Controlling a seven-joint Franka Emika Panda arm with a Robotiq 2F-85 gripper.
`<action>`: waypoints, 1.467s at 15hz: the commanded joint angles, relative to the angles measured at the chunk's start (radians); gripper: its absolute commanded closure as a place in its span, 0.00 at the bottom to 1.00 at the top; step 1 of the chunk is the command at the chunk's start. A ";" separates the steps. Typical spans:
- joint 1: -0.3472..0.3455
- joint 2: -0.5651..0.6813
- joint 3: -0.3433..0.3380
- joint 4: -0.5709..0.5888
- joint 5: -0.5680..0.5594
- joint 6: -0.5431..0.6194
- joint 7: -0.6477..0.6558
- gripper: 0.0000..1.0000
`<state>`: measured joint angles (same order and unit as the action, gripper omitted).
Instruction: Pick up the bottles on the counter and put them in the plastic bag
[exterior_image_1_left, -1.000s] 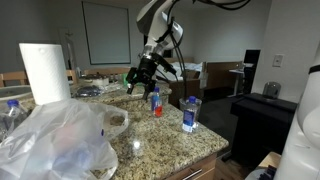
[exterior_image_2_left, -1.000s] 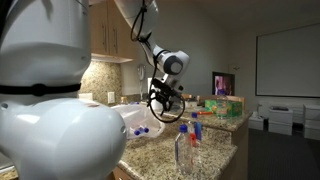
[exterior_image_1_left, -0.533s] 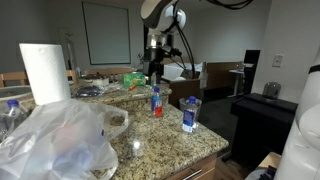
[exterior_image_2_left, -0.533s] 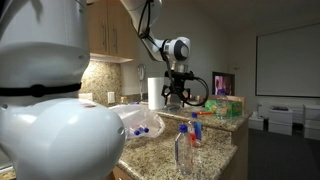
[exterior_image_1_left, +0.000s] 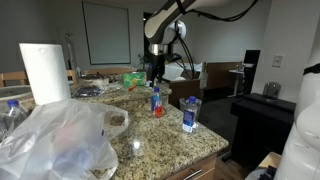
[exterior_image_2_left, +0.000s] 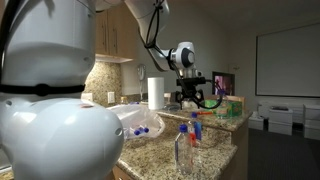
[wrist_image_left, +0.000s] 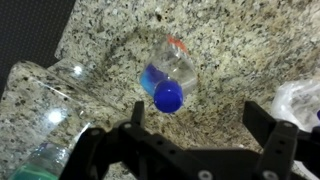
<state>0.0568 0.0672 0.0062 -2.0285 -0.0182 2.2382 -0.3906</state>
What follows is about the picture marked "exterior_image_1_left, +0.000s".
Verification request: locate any wooden drawer front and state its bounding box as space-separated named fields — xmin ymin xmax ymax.
xmin=164 ymin=153 xmax=218 ymax=180

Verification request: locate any grey rounded container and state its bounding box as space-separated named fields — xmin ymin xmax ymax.
xmin=262 ymin=81 xmax=282 ymax=100

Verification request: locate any black velcro strap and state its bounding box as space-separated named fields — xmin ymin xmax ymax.
xmin=302 ymin=63 xmax=320 ymax=76

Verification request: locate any white paper towel roll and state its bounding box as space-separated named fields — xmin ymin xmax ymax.
xmin=18 ymin=42 xmax=72 ymax=106

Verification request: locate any metal drawer handle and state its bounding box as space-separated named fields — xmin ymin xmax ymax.
xmin=181 ymin=168 xmax=204 ymax=180

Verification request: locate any white desk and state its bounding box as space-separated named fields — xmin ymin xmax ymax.
xmin=229 ymin=68 xmax=246 ymax=98

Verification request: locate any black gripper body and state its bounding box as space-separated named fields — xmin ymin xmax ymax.
xmin=148 ymin=53 xmax=167 ymax=79

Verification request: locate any translucent white plastic bag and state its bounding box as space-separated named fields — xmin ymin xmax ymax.
xmin=0 ymin=98 xmax=131 ymax=180

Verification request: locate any black cabinet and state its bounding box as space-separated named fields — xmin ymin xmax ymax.
xmin=229 ymin=93 xmax=297 ymax=168

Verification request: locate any clear plastic bottle blue cap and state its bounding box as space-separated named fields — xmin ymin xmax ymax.
xmin=0 ymin=99 xmax=30 ymax=141

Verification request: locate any white projection screen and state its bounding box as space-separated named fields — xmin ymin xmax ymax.
xmin=82 ymin=1 xmax=132 ymax=66

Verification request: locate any black computer monitor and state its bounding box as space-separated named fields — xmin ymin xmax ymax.
xmin=243 ymin=49 xmax=262 ymax=65

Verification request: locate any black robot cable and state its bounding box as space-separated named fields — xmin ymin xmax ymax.
xmin=173 ymin=0 xmax=261 ymax=80

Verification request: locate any white light switch plate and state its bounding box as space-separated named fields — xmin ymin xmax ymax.
xmin=272 ymin=53 xmax=285 ymax=68

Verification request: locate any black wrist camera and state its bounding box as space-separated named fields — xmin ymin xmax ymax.
xmin=164 ymin=53 xmax=183 ymax=65

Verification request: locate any dark plastic bag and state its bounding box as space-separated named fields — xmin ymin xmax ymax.
xmin=73 ymin=84 xmax=103 ymax=99

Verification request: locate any black office chair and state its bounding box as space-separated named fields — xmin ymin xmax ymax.
xmin=241 ymin=64 xmax=257 ymax=95

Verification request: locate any green cardboard box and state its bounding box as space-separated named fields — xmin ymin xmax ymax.
xmin=123 ymin=71 xmax=148 ymax=89

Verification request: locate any white round container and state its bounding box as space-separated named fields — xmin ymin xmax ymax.
xmin=79 ymin=73 xmax=111 ymax=87

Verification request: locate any green potted plant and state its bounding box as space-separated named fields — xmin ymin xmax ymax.
xmin=137 ymin=52 xmax=150 ymax=70

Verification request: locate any Fiji water bottle blue cap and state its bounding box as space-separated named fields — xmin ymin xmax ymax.
xmin=150 ymin=86 xmax=165 ymax=119
xmin=182 ymin=95 xmax=200 ymax=134

